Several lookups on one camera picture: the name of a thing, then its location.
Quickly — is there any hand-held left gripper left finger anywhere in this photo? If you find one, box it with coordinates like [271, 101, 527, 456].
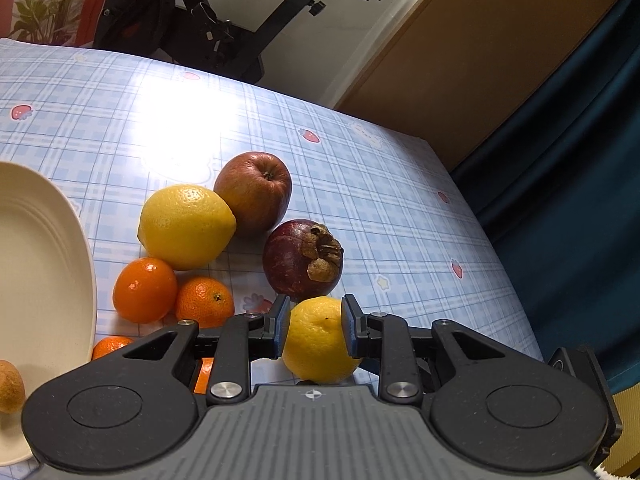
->
[122, 294, 292, 406]

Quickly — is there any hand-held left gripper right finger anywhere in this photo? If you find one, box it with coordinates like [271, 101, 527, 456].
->
[341, 294, 506, 406]

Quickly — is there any small round yellow lemon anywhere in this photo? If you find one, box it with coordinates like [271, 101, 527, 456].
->
[281, 296, 363, 385]

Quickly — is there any dark purple mangosteen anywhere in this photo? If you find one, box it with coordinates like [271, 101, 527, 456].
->
[262, 219, 345, 304]

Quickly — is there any orange tangerine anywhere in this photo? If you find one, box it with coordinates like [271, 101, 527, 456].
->
[175, 276, 236, 329]
[112, 257, 179, 324]
[194, 357, 216, 394]
[91, 336, 135, 361]

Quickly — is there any cream round plate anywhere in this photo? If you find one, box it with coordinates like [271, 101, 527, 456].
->
[0, 161, 97, 466]

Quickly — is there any small brown longan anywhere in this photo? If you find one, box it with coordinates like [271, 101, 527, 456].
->
[0, 359, 26, 415]

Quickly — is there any yellow woven cloth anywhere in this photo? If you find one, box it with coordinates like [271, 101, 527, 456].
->
[597, 387, 640, 480]

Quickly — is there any red apple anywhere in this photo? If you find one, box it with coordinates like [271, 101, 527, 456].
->
[213, 151, 293, 239]

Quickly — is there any large yellow lemon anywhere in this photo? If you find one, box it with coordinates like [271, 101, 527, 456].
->
[137, 184, 237, 272]

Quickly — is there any blue checked tablecloth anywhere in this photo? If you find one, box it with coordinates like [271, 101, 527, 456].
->
[0, 37, 546, 466]

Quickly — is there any dark blue curtain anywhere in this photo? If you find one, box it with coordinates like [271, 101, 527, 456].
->
[450, 0, 640, 396]

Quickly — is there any wooden door panel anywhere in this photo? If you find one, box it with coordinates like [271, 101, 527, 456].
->
[332, 0, 633, 173]

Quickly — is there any black exercise bike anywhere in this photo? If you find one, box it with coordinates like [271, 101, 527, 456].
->
[92, 0, 403, 86]

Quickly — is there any wall poster with furniture print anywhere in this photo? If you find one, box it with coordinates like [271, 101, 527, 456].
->
[0, 0, 119, 47]

